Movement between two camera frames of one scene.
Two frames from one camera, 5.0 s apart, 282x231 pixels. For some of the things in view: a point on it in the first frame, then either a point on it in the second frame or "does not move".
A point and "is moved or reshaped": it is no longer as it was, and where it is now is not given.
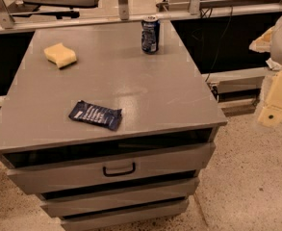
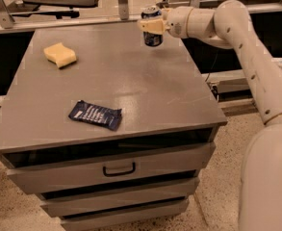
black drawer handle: x=118 y=173 does not move
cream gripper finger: x=271 y=115 → x=156 y=26
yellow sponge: x=61 y=55 does not move
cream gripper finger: x=263 y=43 → x=166 y=11
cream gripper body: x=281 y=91 → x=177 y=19
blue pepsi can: x=150 y=29 is moved or reshaped
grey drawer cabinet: x=139 y=176 does not move
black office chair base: x=60 y=0 does not move
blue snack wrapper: x=97 y=115 does not move
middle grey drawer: x=74 y=206 does not move
